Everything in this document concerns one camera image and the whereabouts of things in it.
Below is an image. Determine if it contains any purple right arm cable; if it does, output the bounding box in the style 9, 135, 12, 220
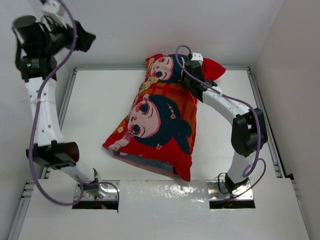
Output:
174, 44, 267, 201

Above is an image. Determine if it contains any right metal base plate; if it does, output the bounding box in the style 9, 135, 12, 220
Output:
206, 179, 254, 201

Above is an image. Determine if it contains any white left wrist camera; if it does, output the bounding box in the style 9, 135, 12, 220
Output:
41, 0, 66, 26

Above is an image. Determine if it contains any red patterned pillowcase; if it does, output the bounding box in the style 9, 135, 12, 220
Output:
102, 52, 227, 183

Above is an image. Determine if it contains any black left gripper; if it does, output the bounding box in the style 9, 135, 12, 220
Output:
42, 18, 95, 57

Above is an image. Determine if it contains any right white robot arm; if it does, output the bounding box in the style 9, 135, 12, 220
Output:
180, 60, 268, 195

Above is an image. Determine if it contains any aluminium table frame rail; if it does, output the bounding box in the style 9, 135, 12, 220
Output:
247, 68, 285, 178

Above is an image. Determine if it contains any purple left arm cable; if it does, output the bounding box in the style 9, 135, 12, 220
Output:
28, 0, 121, 206

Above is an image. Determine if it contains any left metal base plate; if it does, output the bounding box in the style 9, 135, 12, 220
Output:
81, 180, 120, 201

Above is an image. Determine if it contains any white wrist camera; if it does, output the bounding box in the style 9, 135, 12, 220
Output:
41, 0, 66, 26
188, 52, 204, 62

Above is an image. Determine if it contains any metal base plate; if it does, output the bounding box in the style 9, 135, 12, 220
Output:
206, 179, 254, 201
81, 180, 120, 201

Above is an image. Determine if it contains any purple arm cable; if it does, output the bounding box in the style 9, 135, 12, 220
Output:
28, 0, 121, 206
174, 44, 267, 201

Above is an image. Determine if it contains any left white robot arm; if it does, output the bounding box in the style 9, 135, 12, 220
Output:
12, 15, 101, 196

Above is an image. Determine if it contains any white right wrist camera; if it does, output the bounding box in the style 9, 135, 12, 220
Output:
188, 52, 204, 62

